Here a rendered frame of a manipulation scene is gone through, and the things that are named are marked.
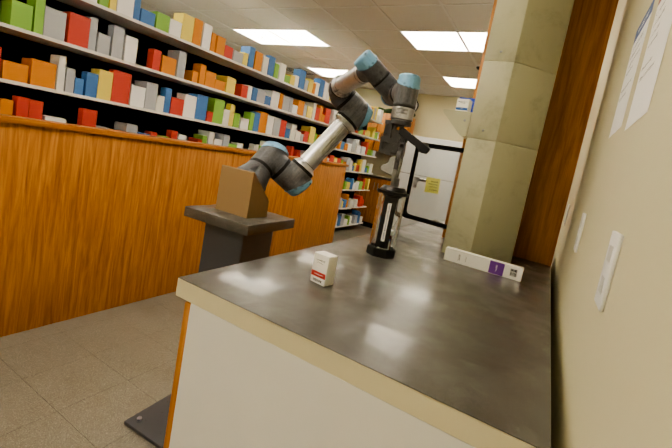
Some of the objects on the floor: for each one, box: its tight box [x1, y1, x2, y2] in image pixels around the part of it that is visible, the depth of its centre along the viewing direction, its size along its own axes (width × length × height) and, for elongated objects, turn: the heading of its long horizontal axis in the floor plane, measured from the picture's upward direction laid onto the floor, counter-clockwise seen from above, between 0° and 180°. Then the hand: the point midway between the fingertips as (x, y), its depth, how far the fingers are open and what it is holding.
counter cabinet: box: [163, 301, 475, 448], centre depth 159 cm, size 67×205×90 cm, turn 92°
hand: (395, 181), depth 131 cm, fingers open, 4 cm apart
